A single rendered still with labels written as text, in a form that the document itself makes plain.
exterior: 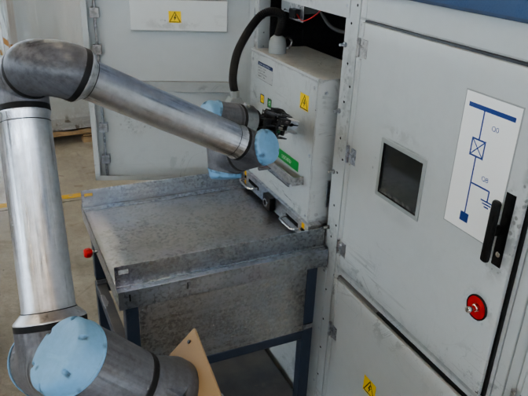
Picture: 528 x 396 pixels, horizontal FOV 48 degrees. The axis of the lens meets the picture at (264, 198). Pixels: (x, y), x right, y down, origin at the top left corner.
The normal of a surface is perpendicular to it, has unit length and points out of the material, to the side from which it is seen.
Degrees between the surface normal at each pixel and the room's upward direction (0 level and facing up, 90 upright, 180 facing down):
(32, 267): 62
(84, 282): 0
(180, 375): 27
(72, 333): 44
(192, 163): 90
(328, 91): 90
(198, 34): 90
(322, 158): 90
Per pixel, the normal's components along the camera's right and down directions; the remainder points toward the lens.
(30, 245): 0.00, -0.05
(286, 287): 0.42, 0.40
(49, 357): -0.61, -0.55
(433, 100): -0.91, 0.15
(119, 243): 0.04, -0.91
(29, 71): -0.16, 0.32
